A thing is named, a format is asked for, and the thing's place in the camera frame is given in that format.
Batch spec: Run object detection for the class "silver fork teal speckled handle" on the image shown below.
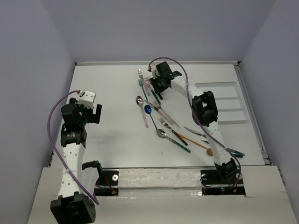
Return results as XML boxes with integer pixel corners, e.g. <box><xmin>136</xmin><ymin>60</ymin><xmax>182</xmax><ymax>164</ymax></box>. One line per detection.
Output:
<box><xmin>151</xmin><ymin>89</ymin><xmax>161</xmax><ymax>105</ymax></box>

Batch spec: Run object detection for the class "silver fork slim handle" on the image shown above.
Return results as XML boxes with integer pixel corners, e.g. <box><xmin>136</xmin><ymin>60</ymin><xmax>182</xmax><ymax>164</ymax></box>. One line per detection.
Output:
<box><xmin>154</xmin><ymin>100</ymin><xmax>174</xmax><ymax>125</ymax></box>

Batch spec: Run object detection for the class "gold fork green handle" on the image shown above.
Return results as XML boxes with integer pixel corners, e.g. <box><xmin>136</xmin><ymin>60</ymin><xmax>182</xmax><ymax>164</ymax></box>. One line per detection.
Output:
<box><xmin>143</xmin><ymin>77</ymin><xmax>151</xmax><ymax>84</ymax></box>

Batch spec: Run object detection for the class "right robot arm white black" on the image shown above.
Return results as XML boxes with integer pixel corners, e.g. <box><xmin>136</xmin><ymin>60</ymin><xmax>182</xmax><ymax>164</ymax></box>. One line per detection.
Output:
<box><xmin>148</xmin><ymin>62</ymin><xmax>241</xmax><ymax>188</ymax></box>

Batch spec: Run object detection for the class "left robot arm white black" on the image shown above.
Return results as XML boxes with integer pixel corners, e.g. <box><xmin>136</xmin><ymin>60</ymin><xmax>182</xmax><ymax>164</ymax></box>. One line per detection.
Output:
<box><xmin>50</xmin><ymin>95</ymin><xmax>103</xmax><ymax>224</ymax></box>

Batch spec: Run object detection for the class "blue spoon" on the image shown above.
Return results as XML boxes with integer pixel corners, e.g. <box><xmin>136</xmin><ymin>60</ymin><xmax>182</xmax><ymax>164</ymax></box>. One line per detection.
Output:
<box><xmin>144</xmin><ymin>105</ymin><xmax>157</xmax><ymax>130</ymax></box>

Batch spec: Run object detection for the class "white compartment tray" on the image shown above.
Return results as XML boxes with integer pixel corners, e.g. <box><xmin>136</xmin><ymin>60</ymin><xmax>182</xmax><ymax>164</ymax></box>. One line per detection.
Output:
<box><xmin>195</xmin><ymin>82</ymin><xmax>248</xmax><ymax>125</ymax></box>

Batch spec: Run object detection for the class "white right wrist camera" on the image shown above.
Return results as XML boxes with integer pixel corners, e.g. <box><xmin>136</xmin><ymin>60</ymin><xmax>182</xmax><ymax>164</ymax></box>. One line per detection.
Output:
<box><xmin>148</xmin><ymin>64</ymin><xmax>160</xmax><ymax>79</ymax></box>

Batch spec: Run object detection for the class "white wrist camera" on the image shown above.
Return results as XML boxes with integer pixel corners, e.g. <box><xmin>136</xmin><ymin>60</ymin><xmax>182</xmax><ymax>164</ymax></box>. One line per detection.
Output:
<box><xmin>148</xmin><ymin>64</ymin><xmax>160</xmax><ymax>79</ymax></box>
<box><xmin>78</xmin><ymin>91</ymin><xmax>96</xmax><ymax>109</ymax></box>

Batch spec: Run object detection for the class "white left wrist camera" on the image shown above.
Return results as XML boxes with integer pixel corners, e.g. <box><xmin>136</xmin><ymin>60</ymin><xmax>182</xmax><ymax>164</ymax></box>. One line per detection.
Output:
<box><xmin>78</xmin><ymin>91</ymin><xmax>96</xmax><ymax>109</ymax></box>

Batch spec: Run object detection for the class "silver spoon pink handle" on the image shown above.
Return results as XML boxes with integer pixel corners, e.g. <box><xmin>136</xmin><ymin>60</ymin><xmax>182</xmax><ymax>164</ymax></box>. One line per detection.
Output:
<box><xmin>136</xmin><ymin>96</ymin><xmax>149</xmax><ymax>128</ymax></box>

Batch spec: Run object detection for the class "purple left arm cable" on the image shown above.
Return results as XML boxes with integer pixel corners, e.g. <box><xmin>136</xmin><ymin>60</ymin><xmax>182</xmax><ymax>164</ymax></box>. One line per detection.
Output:
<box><xmin>48</xmin><ymin>90</ymin><xmax>100</xmax><ymax>205</ymax></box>

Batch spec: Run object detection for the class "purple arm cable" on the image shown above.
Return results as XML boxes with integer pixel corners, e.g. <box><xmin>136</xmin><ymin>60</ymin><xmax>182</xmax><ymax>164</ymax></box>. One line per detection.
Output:
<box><xmin>149</xmin><ymin>57</ymin><xmax>242</xmax><ymax>187</ymax></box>
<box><xmin>48</xmin><ymin>90</ymin><xmax>100</xmax><ymax>205</ymax></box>

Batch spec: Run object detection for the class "silver fork black speckled handle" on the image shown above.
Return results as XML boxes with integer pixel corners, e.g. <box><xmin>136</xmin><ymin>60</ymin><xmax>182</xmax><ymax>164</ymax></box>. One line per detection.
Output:
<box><xmin>159</xmin><ymin>117</ymin><xmax>188</xmax><ymax>146</ymax></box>

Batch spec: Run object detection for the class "silver fork pink handle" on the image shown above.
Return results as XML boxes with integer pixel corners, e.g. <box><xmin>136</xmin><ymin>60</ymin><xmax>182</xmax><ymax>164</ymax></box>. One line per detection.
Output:
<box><xmin>137</xmin><ymin>69</ymin><xmax>150</xmax><ymax>96</ymax></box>

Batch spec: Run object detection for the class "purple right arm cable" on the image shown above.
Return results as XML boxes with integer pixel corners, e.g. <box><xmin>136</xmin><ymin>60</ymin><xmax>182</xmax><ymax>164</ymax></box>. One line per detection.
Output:
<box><xmin>149</xmin><ymin>57</ymin><xmax>242</xmax><ymax>187</ymax></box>

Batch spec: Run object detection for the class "silver knife pink handle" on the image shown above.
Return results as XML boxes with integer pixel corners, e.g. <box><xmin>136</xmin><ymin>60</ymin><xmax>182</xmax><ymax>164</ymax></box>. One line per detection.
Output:
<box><xmin>144</xmin><ymin>100</ymin><xmax>180</xmax><ymax>128</ymax></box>

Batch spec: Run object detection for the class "silver spoon teal speckled handle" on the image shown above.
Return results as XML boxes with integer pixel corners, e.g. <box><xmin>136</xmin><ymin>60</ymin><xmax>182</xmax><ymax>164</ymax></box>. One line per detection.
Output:
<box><xmin>156</xmin><ymin>129</ymin><xmax>191</xmax><ymax>153</ymax></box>

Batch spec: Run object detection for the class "knife black speckled handle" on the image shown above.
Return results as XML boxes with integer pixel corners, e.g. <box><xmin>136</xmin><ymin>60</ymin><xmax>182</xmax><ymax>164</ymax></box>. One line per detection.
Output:
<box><xmin>184</xmin><ymin>126</ymin><xmax>206</xmax><ymax>138</ymax></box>

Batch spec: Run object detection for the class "gold spoon orange handle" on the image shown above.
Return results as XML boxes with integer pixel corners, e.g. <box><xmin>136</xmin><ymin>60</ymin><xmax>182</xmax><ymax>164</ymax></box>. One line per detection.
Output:
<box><xmin>176</xmin><ymin>133</ymin><xmax>214</xmax><ymax>157</ymax></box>

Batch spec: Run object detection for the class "gold utensil teal handle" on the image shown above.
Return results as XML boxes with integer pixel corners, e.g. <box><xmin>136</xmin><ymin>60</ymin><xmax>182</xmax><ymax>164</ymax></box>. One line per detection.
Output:
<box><xmin>228</xmin><ymin>148</ymin><xmax>245</xmax><ymax>158</ymax></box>

